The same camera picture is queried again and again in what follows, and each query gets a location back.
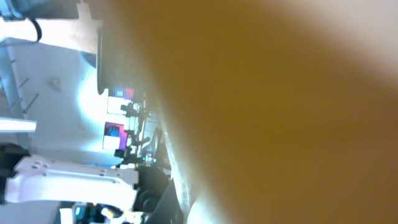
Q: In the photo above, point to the beige plastic pouch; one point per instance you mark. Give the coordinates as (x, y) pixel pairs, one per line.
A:
(284, 111)

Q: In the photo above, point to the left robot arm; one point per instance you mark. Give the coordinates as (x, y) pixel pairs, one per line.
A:
(117, 193)

